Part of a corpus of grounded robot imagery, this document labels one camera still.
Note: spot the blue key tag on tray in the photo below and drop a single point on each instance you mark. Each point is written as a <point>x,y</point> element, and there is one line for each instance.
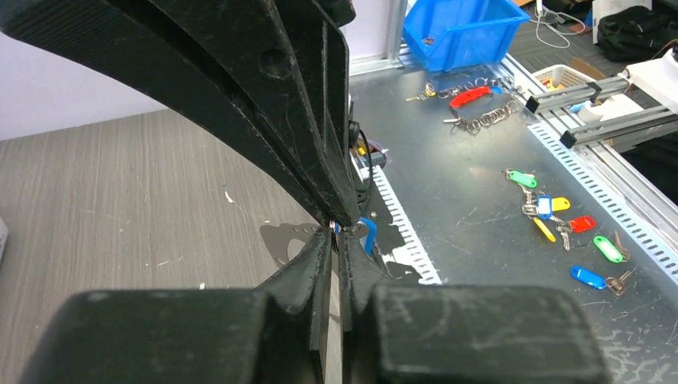
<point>617,285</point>

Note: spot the green key tag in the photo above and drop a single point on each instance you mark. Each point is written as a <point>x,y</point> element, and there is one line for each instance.
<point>613,250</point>
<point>521,178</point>

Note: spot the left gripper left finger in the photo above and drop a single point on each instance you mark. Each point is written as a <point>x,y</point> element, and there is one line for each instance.
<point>273,333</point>

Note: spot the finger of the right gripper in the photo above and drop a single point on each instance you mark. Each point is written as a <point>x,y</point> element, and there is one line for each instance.
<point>291,61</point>
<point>134,43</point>

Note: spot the blue plastic bin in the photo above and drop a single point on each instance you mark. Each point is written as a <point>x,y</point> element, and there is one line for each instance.
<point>444,35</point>

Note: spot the yellow key tag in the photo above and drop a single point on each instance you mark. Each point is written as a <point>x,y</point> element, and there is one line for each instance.
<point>543,228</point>

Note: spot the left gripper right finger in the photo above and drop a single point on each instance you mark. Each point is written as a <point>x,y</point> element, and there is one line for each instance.
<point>398,331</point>

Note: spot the black bag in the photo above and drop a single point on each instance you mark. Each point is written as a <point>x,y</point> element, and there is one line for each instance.
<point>635,34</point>

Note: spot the small white basket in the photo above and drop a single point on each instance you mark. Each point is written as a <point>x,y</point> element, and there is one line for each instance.
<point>560,76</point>

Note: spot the red key tag upper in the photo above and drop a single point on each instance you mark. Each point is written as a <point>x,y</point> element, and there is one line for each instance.
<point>469,96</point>

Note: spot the green key tag lower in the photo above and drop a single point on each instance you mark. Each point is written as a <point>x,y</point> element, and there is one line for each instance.
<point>613,250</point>

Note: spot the red key tag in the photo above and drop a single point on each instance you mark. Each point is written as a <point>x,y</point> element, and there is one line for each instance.
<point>577,225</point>
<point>469,96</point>

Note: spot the large metal keyring disc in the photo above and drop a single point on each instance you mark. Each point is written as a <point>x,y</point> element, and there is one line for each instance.
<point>285,240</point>

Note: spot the green key tag upper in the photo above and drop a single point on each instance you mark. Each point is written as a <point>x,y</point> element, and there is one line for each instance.
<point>521,178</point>

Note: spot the blue white key tag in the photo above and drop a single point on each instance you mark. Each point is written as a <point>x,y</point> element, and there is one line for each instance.
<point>541,208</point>

